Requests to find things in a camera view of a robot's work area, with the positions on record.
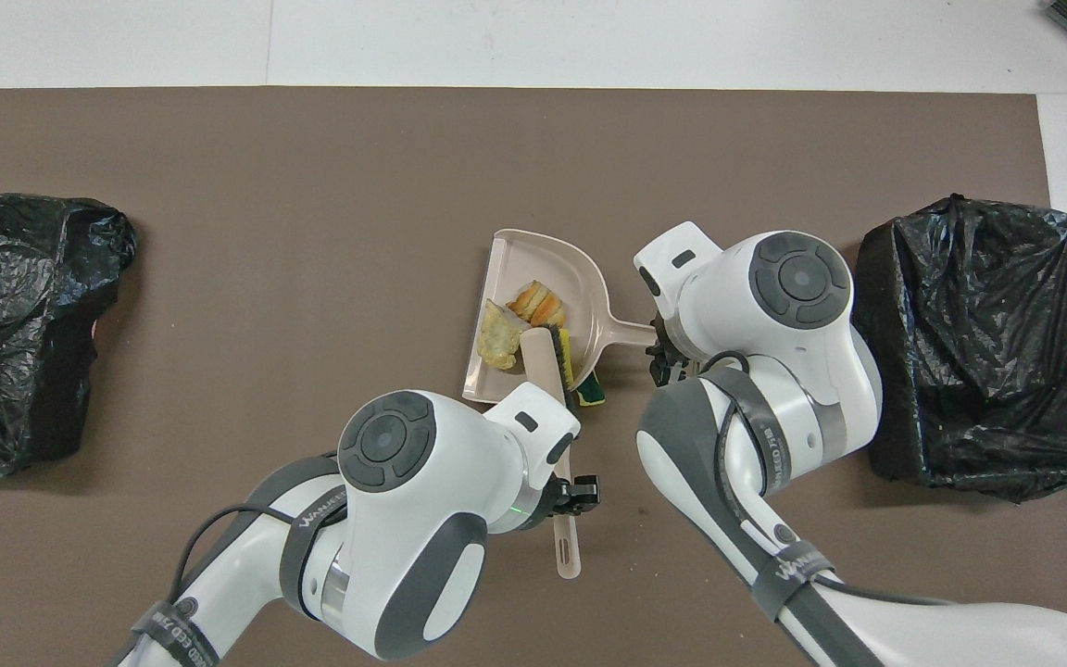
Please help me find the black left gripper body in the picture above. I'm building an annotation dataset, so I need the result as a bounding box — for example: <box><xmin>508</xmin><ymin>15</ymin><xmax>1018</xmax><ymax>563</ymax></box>
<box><xmin>533</xmin><ymin>472</ymin><xmax>602</xmax><ymax>522</ymax></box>

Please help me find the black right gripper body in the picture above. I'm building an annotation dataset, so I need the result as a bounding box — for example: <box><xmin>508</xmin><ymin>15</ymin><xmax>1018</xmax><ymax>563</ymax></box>
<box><xmin>647</xmin><ymin>318</ymin><xmax>701</xmax><ymax>388</ymax></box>

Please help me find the plain yellow sponge piece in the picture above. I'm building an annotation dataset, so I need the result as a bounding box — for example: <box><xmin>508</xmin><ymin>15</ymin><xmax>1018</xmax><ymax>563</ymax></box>
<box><xmin>563</xmin><ymin>326</ymin><xmax>592</xmax><ymax>385</ymax></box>

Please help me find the beige hand brush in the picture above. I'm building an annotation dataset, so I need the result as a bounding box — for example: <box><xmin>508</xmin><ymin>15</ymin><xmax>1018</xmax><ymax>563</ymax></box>
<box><xmin>520</xmin><ymin>326</ymin><xmax>585</xmax><ymax>580</ymax></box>

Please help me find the orange striped sponge chunk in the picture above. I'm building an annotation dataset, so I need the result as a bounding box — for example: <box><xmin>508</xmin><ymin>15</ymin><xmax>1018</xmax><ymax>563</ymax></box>
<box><xmin>508</xmin><ymin>281</ymin><xmax>568</xmax><ymax>329</ymax></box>

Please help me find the beige plastic dustpan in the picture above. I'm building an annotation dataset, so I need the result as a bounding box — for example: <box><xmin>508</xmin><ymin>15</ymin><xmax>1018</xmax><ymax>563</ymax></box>
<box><xmin>461</xmin><ymin>229</ymin><xmax>659</xmax><ymax>405</ymax></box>

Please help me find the pale yellow bumpy sponge chunk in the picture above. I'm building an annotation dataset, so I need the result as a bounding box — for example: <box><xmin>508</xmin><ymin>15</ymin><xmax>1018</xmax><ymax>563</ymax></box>
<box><xmin>479</xmin><ymin>298</ymin><xmax>531</xmax><ymax>371</ymax></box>

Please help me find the brown table mat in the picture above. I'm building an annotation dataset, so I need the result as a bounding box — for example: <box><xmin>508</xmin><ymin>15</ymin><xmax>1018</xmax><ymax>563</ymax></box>
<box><xmin>0</xmin><ymin>86</ymin><xmax>1067</xmax><ymax>667</ymax></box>

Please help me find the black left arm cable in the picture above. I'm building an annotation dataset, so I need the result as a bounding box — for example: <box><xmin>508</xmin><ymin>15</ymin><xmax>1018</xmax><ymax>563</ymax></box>
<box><xmin>168</xmin><ymin>500</ymin><xmax>349</xmax><ymax>612</ymax></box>

